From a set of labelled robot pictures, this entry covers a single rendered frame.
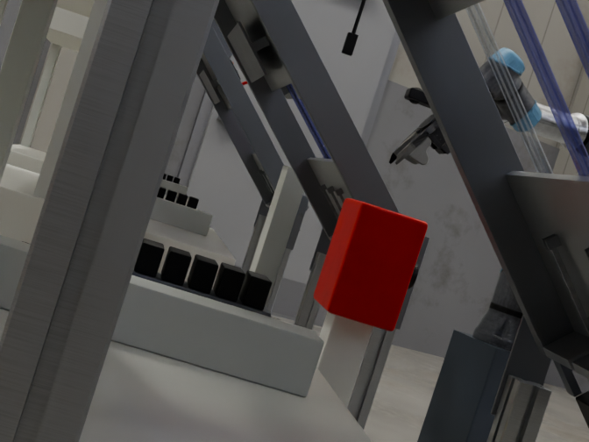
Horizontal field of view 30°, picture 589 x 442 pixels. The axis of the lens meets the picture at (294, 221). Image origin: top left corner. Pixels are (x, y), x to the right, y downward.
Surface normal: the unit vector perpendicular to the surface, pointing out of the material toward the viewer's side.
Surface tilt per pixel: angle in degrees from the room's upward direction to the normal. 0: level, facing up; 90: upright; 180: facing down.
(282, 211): 90
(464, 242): 90
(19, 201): 90
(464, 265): 90
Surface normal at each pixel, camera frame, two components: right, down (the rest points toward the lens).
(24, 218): 0.13, 0.07
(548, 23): 0.47, 0.18
